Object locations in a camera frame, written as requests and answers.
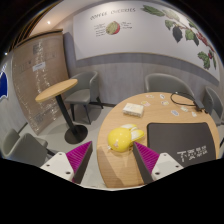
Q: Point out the round wooden pedestal table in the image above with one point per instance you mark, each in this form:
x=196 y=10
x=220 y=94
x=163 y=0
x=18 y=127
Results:
x=55 y=89

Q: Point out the small black adapter box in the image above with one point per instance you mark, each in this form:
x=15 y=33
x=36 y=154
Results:
x=199 y=105

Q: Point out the small white sticker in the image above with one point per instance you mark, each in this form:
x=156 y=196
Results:
x=150 y=96
x=162 y=96
x=184 y=108
x=145 y=103
x=164 y=103
x=175 y=112
x=194 y=114

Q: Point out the black mouse pad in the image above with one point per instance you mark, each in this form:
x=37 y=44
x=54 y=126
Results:
x=176 y=138

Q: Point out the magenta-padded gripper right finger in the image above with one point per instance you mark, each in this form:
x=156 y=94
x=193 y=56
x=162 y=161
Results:
x=150 y=160

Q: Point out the small white box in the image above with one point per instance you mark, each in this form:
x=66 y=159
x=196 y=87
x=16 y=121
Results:
x=133 y=109

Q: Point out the blue wall sign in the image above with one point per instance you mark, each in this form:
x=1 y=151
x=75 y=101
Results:
x=2 y=85

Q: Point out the grey upholstered chair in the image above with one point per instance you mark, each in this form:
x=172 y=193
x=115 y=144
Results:
x=25 y=148
x=83 y=93
x=213 y=103
x=166 y=84

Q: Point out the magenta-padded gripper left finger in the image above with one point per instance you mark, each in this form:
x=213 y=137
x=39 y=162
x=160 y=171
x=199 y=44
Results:
x=77 y=159

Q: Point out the brown wall board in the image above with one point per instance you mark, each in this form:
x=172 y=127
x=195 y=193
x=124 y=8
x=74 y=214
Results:
x=36 y=86

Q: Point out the botanical wall mural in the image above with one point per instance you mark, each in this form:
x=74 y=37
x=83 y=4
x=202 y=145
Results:
x=146 y=33

